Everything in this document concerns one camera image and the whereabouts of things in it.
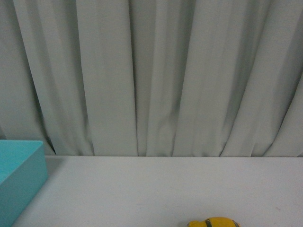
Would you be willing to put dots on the yellow beetle wind-up toy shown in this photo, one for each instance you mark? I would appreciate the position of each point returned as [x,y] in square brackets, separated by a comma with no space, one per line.
[214,222]

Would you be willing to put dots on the turquoise storage box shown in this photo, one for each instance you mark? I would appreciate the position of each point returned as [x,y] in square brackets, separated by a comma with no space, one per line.
[22,173]

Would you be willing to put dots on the grey pleated curtain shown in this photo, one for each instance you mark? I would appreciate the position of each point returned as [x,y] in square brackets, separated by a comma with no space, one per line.
[172,78]

